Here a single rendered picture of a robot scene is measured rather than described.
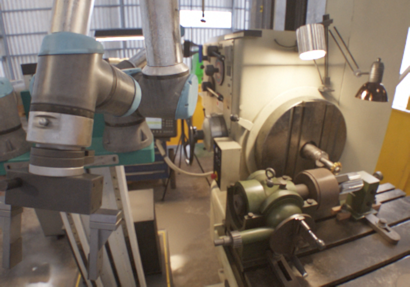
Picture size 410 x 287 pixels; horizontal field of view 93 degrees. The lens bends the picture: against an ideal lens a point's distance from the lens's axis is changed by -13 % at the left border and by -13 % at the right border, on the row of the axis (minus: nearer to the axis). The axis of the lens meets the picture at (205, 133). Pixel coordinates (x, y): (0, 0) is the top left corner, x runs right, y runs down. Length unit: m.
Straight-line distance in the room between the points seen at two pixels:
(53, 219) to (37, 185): 2.31
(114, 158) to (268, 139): 0.72
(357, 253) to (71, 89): 1.19
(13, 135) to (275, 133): 1.10
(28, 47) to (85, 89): 15.65
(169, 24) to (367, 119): 1.42
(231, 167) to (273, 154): 0.23
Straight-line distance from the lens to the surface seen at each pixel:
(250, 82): 1.13
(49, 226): 2.75
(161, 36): 0.67
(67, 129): 0.34
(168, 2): 0.67
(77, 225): 1.32
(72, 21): 0.56
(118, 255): 1.52
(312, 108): 1.21
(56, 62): 0.35
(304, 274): 0.91
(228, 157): 1.10
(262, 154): 1.16
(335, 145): 1.43
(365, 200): 1.37
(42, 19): 15.64
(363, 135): 1.75
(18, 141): 0.98
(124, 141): 0.80
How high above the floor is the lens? 1.80
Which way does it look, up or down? 20 degrees down
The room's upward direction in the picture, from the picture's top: straight up
